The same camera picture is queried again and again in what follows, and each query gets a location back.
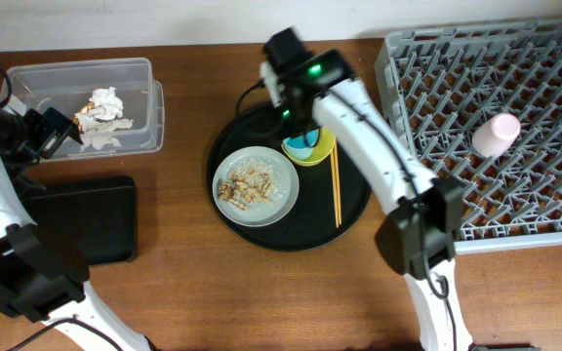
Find light blue cup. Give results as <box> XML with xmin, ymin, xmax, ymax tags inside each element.
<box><xmin>282</xmin><ymin>130</ymin><xmax>319</xmax><ymax>161</ymax></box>

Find yellow bowl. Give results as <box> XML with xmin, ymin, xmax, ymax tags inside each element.
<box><xmin>281</xmin><ymin>128</ymin><xmax>337</xmax><ymax>167</ymax></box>

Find wooden chopstick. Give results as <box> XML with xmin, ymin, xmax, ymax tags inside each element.
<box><xmin>329</xmin><ymin>145</ymin><xmax>341</xmax><ymax>229</ymax></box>
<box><xmin>331</xmin><ymin>142</ymin><xmax>341</xmax><ymax>228</ymax></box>

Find white napkin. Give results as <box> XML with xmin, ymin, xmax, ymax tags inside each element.
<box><xmin>80</xmin><ymin>87</ymin><xmax>133</xmax><ymax>152</ymax></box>

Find pink cup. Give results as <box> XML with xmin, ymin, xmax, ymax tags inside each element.
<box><xmin>472</xmin><ymin>113</ymin><xmax>521</xmax><ymax>158</ymax></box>

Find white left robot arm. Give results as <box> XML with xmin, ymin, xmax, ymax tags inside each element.
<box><xmin>0</xmin><ymin>97</ymin><xmax>155</xmax><ymax>350</ymax></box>

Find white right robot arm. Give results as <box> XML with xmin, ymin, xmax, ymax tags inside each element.
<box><xmin>260</xmin><ymin>27</ymin><xmax>476</xmax><ymax>350</ymax></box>

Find grey dishwasher rack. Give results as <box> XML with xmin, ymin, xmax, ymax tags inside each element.
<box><xmin>375</xmin><ymin>19</ymin><xmax>562</xmax><ymax>254</ymax></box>

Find clear plastic bin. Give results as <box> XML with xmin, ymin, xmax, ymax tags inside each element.
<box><xmin>0</xmin><ymin>58</ymin><xmax>165</xmax><ymax>162</ymax></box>

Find food scraps on plate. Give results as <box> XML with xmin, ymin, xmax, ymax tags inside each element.
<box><xmin>218</xmin><ymin>158</ymin><xmax>277</xmax><ymax>211</ymax></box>

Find grey plate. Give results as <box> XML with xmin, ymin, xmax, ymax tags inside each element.
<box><xmin>211</xmin><ymin>146</ymin><xmax>300</xmax><ymax>227</ymax></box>

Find round black tray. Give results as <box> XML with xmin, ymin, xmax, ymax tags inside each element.
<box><xmin>207</xmin><ymin>102</ymin><xmax>372</xmax><ymax>252</ymax></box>

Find black rectangular tray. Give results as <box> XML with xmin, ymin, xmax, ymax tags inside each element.
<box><xmin>21</xmin><ymin>175</ymin><xmax>138</xmax><ymax>265</ymax></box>

